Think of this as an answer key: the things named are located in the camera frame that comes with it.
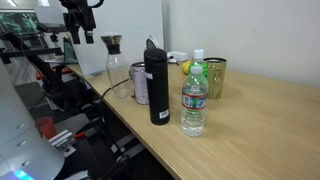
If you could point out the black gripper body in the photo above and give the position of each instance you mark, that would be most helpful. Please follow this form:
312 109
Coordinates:
80 13

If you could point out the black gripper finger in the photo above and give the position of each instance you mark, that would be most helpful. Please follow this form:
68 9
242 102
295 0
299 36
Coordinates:
76 35
89 36

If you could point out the clear plastic water bottle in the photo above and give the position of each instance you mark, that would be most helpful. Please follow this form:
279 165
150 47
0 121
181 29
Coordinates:
194 113

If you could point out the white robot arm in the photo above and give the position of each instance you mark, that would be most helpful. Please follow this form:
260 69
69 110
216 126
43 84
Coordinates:
20 133

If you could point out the green plastic bottle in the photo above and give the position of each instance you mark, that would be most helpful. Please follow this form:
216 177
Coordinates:
199 61

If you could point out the translucent partition panel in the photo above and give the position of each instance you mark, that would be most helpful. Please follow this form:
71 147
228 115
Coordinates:
126 23

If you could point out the glass carafe with metal filter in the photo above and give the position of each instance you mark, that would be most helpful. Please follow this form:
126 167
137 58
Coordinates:
117 73

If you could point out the monitor with green picture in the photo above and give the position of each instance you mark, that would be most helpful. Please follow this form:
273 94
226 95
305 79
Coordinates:
18 22

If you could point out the round hinged tumbler lid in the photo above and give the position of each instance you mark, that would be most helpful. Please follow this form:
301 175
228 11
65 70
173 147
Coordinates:
151 42

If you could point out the tall black thermos flask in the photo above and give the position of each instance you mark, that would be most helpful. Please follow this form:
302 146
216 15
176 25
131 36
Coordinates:
156 86

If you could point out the white power strip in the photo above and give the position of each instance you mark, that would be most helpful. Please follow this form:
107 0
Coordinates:
177 55

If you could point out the red cup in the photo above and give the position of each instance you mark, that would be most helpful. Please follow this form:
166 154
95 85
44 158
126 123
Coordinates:
46 127

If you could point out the small yellow pumpkin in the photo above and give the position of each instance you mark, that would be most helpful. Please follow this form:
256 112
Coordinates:
185 67

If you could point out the gold metallic cup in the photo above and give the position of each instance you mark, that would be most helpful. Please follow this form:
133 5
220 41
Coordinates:
216 80

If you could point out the black camera stand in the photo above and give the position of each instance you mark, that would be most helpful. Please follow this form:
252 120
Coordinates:
43 66

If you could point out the aluminium extrusion bracket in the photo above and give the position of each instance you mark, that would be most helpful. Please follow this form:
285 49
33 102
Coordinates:
62 142

